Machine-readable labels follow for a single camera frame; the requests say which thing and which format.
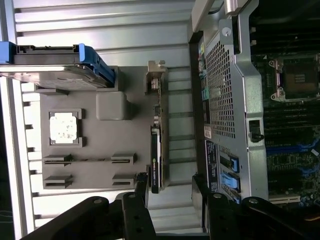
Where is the CPU socket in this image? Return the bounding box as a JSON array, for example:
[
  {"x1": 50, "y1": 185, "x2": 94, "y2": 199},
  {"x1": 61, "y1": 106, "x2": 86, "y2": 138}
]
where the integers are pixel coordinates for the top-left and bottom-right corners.
[{"x1": 268, "y1": 53, "x2": 320, "y2": 103}]

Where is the silver CPU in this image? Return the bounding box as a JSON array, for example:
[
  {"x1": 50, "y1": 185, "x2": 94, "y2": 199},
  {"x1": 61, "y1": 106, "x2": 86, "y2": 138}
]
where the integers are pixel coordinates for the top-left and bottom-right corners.
[{"x1": 49, "y1": 112, "x2": 78, "y2": 145}]

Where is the silver hard disk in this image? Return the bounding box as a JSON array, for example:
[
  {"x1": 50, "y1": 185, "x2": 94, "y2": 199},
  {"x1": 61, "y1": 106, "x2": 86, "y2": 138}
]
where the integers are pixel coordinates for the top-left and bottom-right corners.
[{"x1": 0, "y1": 44, "x2": 101, "y2": 90}]

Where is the blue disk caddy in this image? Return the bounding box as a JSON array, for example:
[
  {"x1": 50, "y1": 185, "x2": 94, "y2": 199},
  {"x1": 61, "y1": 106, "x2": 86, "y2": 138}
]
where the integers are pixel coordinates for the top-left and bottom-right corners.
[{"x1": 0, "y1": 41, "x2": 116, "y2": 89}]

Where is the white expansion slot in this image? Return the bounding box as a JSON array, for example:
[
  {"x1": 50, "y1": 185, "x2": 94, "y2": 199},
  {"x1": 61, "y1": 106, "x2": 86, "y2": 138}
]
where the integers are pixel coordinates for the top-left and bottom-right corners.
[{"x1": 268, "y1": 193, "x2": 301, "y2": 204}]

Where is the green RAM stick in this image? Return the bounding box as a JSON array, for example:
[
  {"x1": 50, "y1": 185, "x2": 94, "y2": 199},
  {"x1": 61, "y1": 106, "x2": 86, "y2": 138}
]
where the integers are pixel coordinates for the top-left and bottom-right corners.
[{"x1": 43, "y1": 158, "x2": 132, "y2": 166}]

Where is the grey parts rack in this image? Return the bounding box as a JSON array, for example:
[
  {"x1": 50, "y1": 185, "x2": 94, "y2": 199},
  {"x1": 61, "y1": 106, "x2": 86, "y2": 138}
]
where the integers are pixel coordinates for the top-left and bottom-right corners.
[{"x1": 33, "y1": 65, "x2": 169, "y2": 191}]

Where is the open black PC case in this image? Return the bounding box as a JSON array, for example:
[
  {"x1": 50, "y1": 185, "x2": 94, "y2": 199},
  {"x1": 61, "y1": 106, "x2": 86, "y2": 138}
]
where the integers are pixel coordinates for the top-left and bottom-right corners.
[{"x1": 188, "y1": 0, "x2": 320, "y2": 210}]

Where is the blue expansion slot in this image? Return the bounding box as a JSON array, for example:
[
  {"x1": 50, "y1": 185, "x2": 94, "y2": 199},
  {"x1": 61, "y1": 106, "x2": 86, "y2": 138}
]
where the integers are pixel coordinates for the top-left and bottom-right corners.
[{"x1": 265, "y1": 144, "x2": 320, "y2": 154}]

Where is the green motherboard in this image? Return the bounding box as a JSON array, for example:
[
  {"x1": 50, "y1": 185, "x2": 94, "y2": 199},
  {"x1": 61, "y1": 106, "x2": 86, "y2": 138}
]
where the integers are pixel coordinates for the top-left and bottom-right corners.
[{"x1": 251, "y1": 49, "x2": 320, "y2": 210}]

